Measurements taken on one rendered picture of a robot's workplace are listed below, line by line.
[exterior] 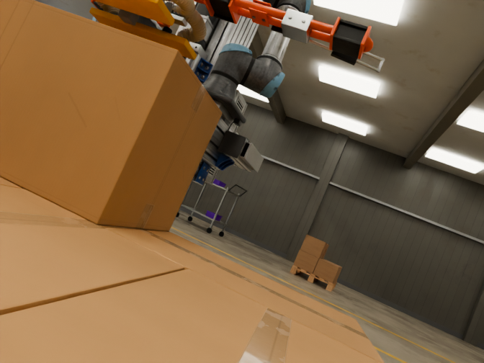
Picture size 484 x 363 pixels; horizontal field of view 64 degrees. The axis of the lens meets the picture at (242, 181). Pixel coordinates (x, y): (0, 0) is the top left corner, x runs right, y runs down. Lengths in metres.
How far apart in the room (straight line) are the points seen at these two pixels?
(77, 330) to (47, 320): 0.02
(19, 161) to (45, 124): 0.10
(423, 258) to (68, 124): 11.07
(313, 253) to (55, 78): 7.19
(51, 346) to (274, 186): 11.38
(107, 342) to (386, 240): 11.19
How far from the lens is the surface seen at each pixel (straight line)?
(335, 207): 11.43
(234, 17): 1.13
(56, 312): 0.38
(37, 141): 0.95
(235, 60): 1.52
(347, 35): 1.02
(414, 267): 11.57
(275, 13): 1.07
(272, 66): 1.56
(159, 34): 1.22
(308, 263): 7.87
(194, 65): 1.70
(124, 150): 0.84
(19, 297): 0.39
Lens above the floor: 0.68
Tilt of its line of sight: 4 degrees up
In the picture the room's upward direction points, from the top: 24 degrees clockwise
